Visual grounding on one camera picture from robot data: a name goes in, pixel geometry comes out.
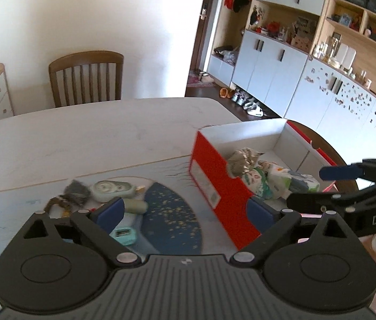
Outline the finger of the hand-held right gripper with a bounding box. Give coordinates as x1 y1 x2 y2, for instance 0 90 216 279
286 177 376 214
319 159 376 182

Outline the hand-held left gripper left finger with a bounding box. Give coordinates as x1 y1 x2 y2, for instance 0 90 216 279
10 196 142 269

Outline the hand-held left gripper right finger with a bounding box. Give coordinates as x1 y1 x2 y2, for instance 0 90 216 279
229 197 362 269

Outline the grey tissue packet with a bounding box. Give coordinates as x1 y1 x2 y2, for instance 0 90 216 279
289 173 321 194

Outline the white tissue paper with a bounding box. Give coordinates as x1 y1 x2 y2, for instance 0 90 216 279
122 213 144 232

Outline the light green correction tape dispenser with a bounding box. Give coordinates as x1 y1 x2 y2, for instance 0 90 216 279
91 180 135 202

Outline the sage green cylinder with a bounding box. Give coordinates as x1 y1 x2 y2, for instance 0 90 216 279
124 199 148 214

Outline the small teal box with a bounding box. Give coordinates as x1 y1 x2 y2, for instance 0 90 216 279
113 227 137 245

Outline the green white snack packet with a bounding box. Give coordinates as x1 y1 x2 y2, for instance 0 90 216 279
243 167 272 198

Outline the white serrated packet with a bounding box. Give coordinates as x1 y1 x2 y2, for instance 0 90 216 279
268 163 292 201

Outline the dark grey wrapper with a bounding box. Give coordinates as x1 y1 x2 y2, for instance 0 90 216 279
63 180 90 204

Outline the foil wrapper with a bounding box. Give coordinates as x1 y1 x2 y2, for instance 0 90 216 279
228 147 265 176

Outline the red cardboard box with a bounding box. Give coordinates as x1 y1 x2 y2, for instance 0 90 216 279
189 118 338 250

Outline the printed blue table mat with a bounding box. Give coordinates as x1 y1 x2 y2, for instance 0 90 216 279
0 160 238 307

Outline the row of shoes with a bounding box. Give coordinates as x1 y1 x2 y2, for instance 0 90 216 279
231 88 265 118

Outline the white canister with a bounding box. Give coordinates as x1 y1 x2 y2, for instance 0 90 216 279
336 45 357 69

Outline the wooden toy house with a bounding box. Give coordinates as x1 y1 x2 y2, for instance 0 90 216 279
290 17 312 50

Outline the wooden slat-back chair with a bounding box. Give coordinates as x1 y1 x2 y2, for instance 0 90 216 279
48 51 124 108

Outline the patterned door rug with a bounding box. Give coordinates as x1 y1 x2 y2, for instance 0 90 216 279
186 70 215 89

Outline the brown entrance door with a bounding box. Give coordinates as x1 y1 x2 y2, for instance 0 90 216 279
185 0 223 89

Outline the brown keychain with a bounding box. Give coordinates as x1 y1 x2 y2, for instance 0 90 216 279
46 197 72 214

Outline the white wall cabinet unit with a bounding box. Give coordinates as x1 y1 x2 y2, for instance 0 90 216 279
206 0 376 161

